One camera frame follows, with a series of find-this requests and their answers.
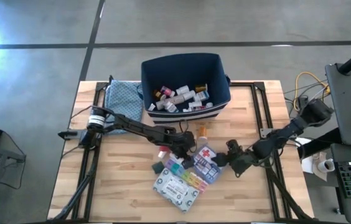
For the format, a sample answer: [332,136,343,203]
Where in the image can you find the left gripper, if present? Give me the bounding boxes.
[171,130,197,170]

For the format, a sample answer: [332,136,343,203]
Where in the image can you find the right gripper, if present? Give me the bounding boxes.
[215,139,259,177]

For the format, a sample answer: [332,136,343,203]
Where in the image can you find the red and white bottle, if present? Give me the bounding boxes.
[157,145,171,159]

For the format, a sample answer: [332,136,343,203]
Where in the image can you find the blue first aid kit case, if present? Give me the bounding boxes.
[192,145,222,184]

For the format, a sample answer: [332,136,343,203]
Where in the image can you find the dark green bandage roll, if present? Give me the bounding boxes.
[151,161,166,175]

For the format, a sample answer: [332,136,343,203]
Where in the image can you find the orange pill bottle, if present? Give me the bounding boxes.
[196,124,209,147]

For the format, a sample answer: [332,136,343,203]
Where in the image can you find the white plastic bottle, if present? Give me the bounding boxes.
[175,85,190,96]
[181,90,197,101]

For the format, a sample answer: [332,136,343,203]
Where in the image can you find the navy white striped fabric basket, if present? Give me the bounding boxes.
[140,52,232,124]

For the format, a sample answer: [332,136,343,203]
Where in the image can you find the rainbow weekly pill organiser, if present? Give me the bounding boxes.
[164,157,209,194]

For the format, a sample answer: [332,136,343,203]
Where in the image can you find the labelled white bottle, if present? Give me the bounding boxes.
[164,101,179,113]

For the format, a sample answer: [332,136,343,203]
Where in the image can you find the small white bottle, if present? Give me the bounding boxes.
[187,100,204,110]

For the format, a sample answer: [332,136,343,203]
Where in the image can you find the blue and white box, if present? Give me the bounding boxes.
[193,90,210,102]

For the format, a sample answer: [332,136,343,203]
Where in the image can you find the dark brown bottle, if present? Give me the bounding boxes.
[152,89,166,102]

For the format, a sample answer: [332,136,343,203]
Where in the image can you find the pink capped bottle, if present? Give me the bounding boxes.
[159,86,176,98]

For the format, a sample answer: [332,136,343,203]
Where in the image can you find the white paper sheet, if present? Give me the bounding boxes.
[301,151,327,181]

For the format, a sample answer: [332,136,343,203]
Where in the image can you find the teal patterned fabric pouch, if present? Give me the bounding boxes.
[104,79,144,135]

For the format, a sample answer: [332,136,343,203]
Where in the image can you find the white mug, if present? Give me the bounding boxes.
[317,157,335,174]

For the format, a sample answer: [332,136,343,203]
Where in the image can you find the black desk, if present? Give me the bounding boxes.
[324,63,351,147]

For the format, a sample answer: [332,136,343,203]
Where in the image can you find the black stand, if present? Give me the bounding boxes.
[0,136,27,200]

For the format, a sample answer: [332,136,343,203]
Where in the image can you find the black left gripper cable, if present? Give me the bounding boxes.
[178,119,190,133]

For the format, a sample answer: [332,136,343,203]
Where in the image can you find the black metal table frame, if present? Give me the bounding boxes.
[47,79,316,223]

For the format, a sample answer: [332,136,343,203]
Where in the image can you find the yellow cable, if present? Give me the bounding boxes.
[292,71,331,112]

